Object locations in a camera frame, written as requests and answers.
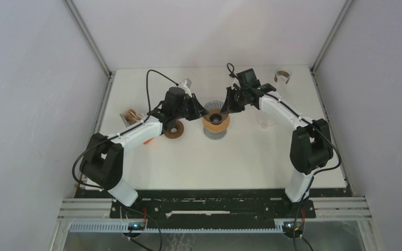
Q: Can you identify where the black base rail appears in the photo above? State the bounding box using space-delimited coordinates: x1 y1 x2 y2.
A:
60 188 356 231

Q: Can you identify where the clear glass dripper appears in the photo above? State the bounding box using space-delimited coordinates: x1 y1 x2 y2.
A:
256 110 276 129

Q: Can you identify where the dark wooden ring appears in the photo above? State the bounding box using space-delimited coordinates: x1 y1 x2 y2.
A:
163 119 185 140

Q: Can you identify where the light wooden ring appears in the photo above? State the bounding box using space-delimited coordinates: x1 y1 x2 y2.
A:
202 112 231 134

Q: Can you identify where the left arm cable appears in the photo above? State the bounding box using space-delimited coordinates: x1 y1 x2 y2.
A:
71 69 181 190

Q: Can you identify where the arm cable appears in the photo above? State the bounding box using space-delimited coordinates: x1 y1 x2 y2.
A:
226 62 342 251
71 69 181 190

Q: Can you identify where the grey ribbed glass dripper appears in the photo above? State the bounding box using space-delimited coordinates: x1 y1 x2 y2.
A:
204 100 228 123

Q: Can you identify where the orange filter holder box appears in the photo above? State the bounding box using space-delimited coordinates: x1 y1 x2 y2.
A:
143 138 154 145

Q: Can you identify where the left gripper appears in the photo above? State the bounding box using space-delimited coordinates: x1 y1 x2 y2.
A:
174 94 209 122

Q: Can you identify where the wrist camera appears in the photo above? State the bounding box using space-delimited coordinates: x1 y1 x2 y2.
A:
236 68 260 88
178 78 192 97

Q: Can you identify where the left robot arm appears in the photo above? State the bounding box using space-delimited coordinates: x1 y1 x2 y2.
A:
79 87 208 218

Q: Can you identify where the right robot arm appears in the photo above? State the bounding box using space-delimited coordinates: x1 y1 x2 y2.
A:
221 84 334 218

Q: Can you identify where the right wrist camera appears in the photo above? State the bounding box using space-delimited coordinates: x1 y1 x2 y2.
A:
236 68 260 88

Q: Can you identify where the clear glass with brown band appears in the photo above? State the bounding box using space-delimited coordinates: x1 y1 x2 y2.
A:
274 67 292 94

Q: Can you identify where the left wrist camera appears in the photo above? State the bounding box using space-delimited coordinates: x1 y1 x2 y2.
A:
178 78 192 97

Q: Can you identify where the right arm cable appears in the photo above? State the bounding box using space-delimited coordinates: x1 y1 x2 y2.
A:
226 62 342 251

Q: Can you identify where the grey glass carafe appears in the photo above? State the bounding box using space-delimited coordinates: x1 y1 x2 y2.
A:
203 128 227 140

